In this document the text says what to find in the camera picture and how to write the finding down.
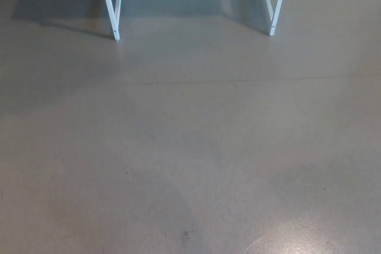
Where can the white metal desk leg frame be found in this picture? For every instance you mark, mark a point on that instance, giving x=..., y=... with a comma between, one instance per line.
x=275, y=16
x=115, y=25

